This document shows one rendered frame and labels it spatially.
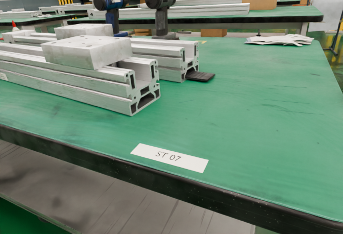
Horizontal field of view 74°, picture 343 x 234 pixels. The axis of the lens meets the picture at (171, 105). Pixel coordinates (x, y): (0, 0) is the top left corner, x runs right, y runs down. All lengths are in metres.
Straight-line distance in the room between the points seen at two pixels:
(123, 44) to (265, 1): 2.14
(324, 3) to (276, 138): 3.75
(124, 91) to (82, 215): 0.72
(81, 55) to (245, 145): 0.33
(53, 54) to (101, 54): 0.12
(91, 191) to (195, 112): 0.79
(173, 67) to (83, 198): 0.74
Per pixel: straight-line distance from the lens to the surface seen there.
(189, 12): 2.25
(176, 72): 0.57
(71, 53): 0.49
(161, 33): 0.86
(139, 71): 0.48
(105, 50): 0.47
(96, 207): 1.06
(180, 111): 0.44
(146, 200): 1.03
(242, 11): 2.13
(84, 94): 0.52
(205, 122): 0.40
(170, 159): 0.32
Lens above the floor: 0.99
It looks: 26 degrees down
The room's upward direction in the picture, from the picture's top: 4 degrees counter-clockwise
